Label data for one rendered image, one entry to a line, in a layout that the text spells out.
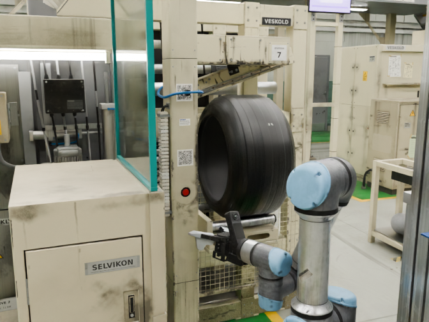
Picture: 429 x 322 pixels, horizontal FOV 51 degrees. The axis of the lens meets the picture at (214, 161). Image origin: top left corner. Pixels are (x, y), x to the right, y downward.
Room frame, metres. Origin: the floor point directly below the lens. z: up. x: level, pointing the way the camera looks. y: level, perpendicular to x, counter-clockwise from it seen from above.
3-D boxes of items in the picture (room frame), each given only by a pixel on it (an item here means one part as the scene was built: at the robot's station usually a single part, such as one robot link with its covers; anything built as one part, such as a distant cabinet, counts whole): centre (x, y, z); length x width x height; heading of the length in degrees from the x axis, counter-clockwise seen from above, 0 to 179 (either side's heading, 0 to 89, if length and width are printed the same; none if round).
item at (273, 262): (1.27, -0.17, 1.04); 0.11 x 0.08 x 0.09; 45
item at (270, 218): (2.04, -0.13, 0.90); 0.35 x 0.05 x 0.05; 112
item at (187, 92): (2.05, 0.16, 1.52); 0.19 x 0.19 x 0.06; 22
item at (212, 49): (2.49, -0.08, 1.71); 0.61 x 0.25 x 0.15; 112
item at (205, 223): (2.10, 0.09, 0.90); 0.40 x 0.03 x 0.10; 22
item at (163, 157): (1.99, 0.22, 1.19); 0.05 x 0.04 x 0.48; 22
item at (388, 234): (3.91, -1.74, 0.40); 0.60 x 0.35 x 0.80; 19
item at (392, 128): (6.20, -2.69, 0.62); 0.91 x 0.58 x 1.25; 109
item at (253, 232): (2.03, -0.13, 0.84); 0.36 x 0.09 x 0.06; 112
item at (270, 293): (1.29, -0.18, 0.94); 0.11 x 0.08 x 0.11; 135
